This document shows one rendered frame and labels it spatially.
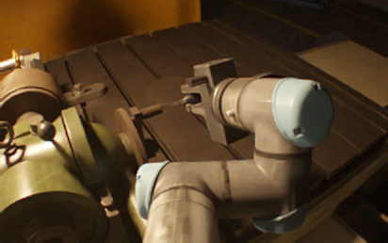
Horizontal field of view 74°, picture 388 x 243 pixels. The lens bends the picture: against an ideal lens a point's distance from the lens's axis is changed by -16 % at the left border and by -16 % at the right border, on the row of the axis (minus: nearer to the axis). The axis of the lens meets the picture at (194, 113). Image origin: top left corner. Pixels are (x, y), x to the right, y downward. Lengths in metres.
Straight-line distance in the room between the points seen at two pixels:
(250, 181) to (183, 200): 0.09
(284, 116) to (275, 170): 0.07
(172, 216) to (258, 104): 0.16
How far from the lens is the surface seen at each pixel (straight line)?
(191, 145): 0.87
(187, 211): 0.29
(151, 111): 0.55
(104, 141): 0.53
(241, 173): 0.36
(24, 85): 0.70
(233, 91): 0.41
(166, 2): 3.18
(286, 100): 0.33
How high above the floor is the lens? 1.59
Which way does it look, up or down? 36 degrees down
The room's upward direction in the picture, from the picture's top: 2 degrees counter-clockwise
